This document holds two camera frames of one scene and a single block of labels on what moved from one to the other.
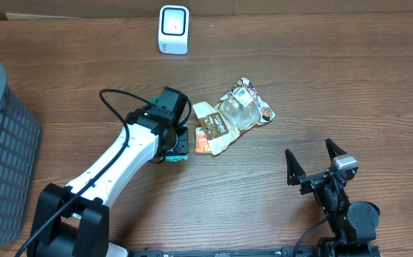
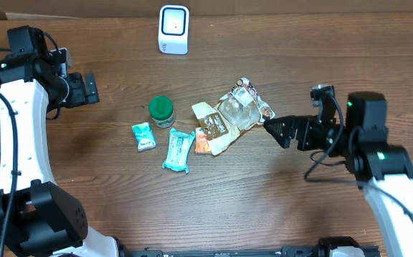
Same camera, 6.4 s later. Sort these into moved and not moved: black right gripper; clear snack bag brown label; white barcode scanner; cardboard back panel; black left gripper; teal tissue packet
Moved: teal tissue packet; black right gripper; black left gripper
Not moved: cardboard back panel; white barcode scanner; clear snack bag brown label
